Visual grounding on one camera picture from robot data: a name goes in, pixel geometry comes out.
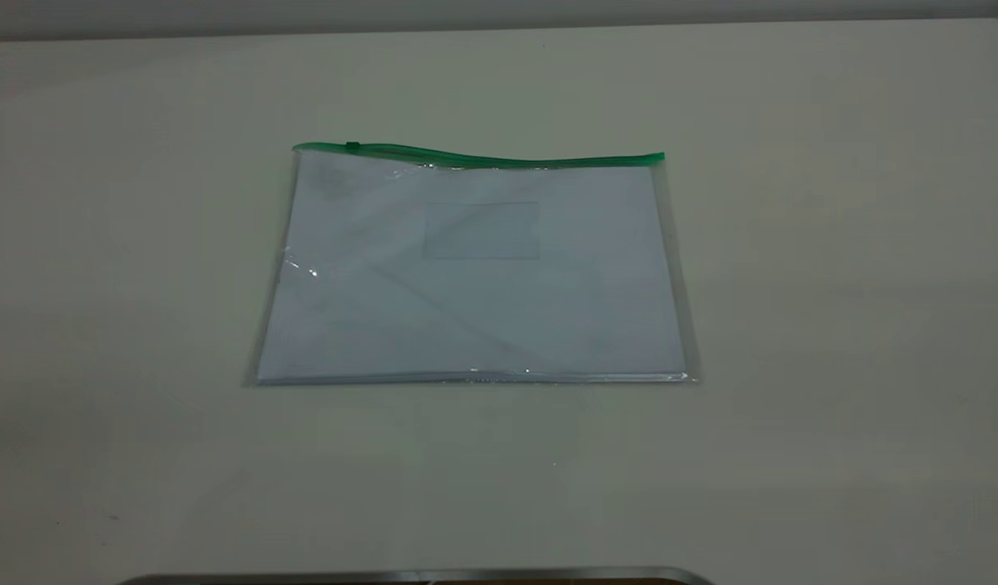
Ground clear plastic zip bag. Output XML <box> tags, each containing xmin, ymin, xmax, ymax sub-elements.
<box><xmin>243</xmin><ymin>141</ymin><xmax>701</xmax><ymax>388</ymax></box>

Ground white paper stack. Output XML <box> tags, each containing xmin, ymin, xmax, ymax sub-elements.
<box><xmin>257</xmin><ymin>154</ymin><xmax>688</xmax><ymax>384</ymax></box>

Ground metal table edge trim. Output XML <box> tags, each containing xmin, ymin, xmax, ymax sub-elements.
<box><xmin>117</xmin><ymin>566</ymin><xmax>715</xmax><ymax>585</ymax></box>

